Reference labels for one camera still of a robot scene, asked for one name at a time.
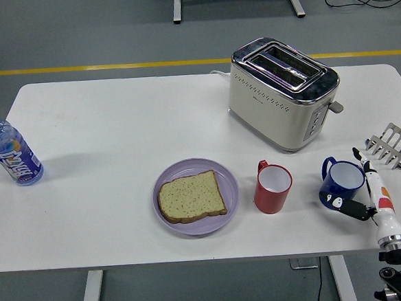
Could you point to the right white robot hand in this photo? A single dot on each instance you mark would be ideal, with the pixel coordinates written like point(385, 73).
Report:
point(379, 193)

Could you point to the blue enamel cup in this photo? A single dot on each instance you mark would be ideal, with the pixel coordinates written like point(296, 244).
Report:
point(345, 176)

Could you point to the red enamel cup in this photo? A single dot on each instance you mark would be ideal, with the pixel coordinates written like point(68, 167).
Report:
point(269, 200)

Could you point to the brown bread slice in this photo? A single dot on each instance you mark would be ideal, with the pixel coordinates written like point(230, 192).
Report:
point(190, 197)

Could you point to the steel toast rack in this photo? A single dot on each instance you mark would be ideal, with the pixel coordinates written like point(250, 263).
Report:
point(395, 127)

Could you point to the white table leg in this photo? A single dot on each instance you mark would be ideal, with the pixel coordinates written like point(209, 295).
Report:
point(344, 281)
point(92, 296)

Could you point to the grey floor socket plate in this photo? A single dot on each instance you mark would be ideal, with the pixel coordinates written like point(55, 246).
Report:
point(303, 264)

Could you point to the cream chrome toaster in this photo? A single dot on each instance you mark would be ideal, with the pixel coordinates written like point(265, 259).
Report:
point(270, 118)

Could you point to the purple round plate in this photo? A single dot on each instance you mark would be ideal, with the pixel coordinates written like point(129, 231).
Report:
point(192, 228)

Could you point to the yellow floor tape line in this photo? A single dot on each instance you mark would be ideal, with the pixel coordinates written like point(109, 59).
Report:
point(112, 66)

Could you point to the blue-capped water bottle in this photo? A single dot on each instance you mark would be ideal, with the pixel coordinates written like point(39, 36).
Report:
point(11, 153)

